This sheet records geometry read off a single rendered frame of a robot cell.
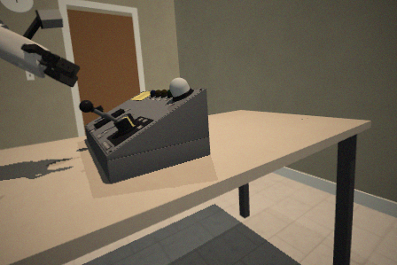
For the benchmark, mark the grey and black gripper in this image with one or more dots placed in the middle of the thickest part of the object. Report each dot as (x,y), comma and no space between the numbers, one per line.
(16,50)

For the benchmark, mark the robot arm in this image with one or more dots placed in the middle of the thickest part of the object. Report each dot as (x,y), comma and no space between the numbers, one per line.
(45,19)

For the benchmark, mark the grey control console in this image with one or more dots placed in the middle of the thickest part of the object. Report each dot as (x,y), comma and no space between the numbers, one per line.
(155,129)

